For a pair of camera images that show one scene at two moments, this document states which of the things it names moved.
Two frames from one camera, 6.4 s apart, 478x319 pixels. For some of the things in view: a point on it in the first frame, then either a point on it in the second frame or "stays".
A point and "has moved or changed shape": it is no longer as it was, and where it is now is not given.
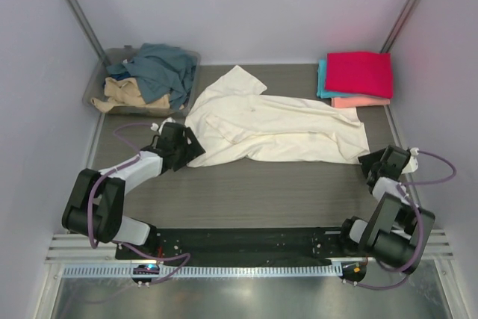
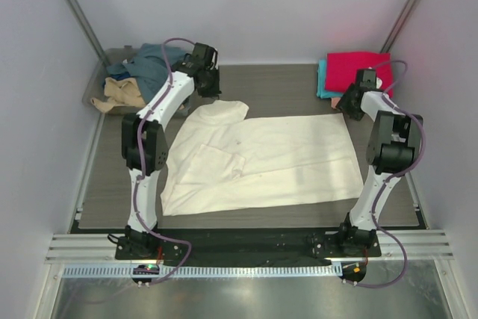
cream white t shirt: [240, 126] has moved or changed shape
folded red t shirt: [364, 73] stays
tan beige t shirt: [126, 92] stays
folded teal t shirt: [321, 91] stays
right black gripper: [368, 159] to [355, 114]
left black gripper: [194, 150] to [215, 91]
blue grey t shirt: [160, 72] stays
